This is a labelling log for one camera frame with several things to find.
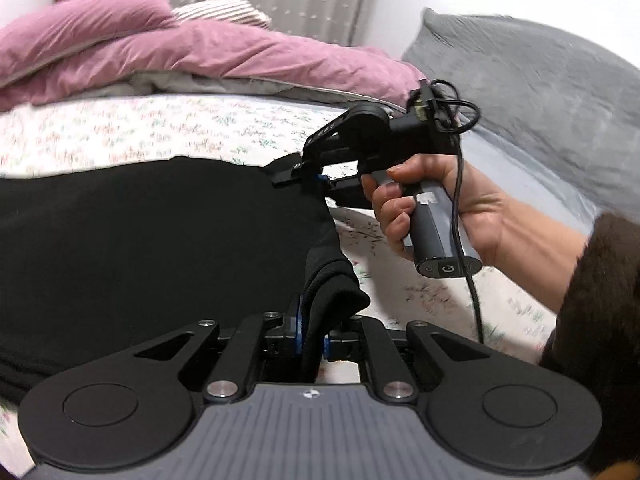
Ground striped pillow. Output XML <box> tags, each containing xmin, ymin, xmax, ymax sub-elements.
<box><xmin>172</xmin><ymin>0</ymin><xmax>274</xmax><ymax>29</ymax></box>

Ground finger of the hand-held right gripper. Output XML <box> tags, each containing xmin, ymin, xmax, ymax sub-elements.
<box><xmin>314</xmin><ymin>172</ymin><xmax>374</xmax><ymax>209</ymax></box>
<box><xmin>271</xmin><ymin>110</ymin><xmax>362</xmax><ymax>187</ymax></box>

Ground pink quilt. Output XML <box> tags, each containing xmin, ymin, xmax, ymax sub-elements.
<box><xmin>0</xmin><ymin>24</ymin><xmax>428</xmax><ymax>112</ymax></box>

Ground black cable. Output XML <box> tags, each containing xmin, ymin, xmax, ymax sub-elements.
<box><xmin>429</xmin><ymin>78</ymin><xmax>487</xmax><ymax>347</ymax></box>

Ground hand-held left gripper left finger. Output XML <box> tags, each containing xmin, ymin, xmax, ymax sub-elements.
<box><xmin>133</xmin><ymin>296</ymin><xmax>306</xmax><ymax>407</ymax></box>

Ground black pants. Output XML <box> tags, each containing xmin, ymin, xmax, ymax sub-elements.
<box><xmin>0</xmin><ymin>156</ymin><xmax>372</xmax><ymax>404</ymax></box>

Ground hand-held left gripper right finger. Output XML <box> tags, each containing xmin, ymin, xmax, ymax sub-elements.
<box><xmin>322</xmin><ymin>316</ymin><xmax>494</xmax><ymax>407</ymax></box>

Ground person's right hand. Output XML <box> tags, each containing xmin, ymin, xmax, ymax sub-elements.
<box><xmin>360</xmin><ymin>152</ymin><xmax>507</xmax><ymax>266</ymax></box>

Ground floral bed sheet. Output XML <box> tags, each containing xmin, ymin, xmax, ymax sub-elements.
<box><xmin>0</xmin><ymin>92</ymin><xmax>559</xmax><ymax>480</ymax></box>

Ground light blue sheet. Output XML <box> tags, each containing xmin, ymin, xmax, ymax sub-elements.
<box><xmin>447</xmin><ymin>124</ymin><xmax>598</xmax><ymax>223</ymax></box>

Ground person's right forearm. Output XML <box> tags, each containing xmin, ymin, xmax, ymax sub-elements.
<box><xmin>481</xmin><ymin>199</ymin><xmax>640</xmax><ymax>477</ymax></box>

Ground grey blanket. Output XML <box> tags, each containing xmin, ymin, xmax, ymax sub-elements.
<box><xmin>401</xmin><ymin>7</ymin><xmax>640</xmax><ymax>222</ymax></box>

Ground pink pillow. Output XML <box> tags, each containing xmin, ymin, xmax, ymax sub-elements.
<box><xmin>0</xmin><ymin>0</ymin><xmax>173</xmax><ymax>83</ymax></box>

